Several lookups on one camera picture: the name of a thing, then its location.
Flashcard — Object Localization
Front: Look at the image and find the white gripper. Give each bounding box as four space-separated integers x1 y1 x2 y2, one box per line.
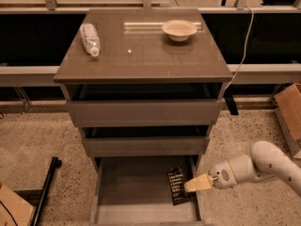
184 160 237 192

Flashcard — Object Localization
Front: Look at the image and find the grey middle drawer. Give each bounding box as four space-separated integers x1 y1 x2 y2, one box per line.
82 125 210 157

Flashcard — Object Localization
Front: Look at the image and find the white hanging cable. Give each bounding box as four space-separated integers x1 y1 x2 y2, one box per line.
225 5 256 90

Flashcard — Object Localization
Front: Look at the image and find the cardboard box at left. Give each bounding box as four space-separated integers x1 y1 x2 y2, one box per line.
0 184 34 226

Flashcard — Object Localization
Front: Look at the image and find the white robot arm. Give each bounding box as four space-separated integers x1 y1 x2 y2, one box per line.
183 141 301 196

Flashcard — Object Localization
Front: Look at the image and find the clear plastic water bottle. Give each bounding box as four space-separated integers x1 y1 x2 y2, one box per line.
79 23 101 57

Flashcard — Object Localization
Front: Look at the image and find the white paper bowl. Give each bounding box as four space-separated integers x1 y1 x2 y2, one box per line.
162 20 198 41

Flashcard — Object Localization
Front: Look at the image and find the grey drawer cabinet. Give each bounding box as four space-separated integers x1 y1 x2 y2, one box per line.
54 8 232 163

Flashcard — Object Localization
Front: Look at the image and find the grey top drawer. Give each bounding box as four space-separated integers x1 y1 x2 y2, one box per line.
62 83 224 128

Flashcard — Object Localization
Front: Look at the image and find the cardboard box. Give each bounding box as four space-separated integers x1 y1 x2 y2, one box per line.
0 184 34 226
275 83 301 159

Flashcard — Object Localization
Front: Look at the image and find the grey drawer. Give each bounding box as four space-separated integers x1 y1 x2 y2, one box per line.
90 156 205 226
62 83 224 128
82 125 210 157

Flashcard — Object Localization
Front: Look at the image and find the cardboard box at right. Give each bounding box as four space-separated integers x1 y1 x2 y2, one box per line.
275 83 301 159

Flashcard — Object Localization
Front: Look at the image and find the grey bottom drawer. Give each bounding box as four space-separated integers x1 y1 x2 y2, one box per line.
90 156 205 226

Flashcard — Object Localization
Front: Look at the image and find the black metal stand frame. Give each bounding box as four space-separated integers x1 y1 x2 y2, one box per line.
16 157 62 226

